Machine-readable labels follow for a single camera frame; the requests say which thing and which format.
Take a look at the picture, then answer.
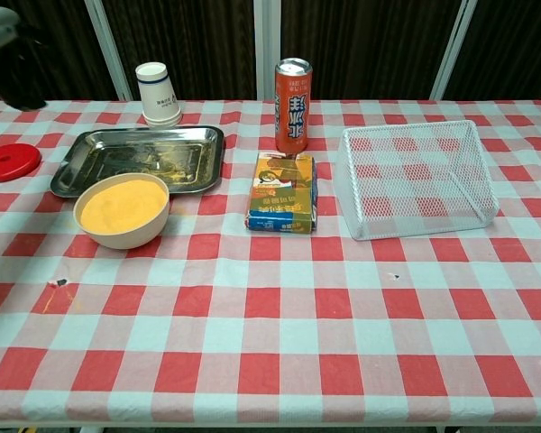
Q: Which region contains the white paper cup stack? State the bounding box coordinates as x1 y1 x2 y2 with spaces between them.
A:
134 61 183 129

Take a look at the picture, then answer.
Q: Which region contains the white partition frame post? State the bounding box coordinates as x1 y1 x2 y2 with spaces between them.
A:
84 0 133 101
429 0 478 101
252 0 283 101

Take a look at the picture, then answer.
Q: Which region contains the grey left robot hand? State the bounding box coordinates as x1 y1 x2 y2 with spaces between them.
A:
0 5 49 112

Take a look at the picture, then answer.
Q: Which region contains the white wire mesh basket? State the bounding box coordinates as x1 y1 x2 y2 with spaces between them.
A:
334 119 500 242

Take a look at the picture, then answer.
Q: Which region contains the orange soda can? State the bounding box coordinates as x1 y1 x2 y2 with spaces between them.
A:
274 57 313 154

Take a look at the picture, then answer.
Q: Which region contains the red round plastic lid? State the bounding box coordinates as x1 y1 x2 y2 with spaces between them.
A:
0 143 42 183

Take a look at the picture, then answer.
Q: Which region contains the rectangular steel tray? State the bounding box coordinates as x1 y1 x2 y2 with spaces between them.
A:
50 125 226 199

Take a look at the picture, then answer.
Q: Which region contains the red white checkered tablecloth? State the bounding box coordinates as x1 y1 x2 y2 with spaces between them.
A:
0 98 541 428

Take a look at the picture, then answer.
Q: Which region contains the colourful printed carton box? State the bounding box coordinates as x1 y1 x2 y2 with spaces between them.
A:
245 152 319 235

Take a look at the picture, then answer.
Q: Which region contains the bowl of orange powder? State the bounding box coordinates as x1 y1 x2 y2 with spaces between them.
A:
73 172 171 251

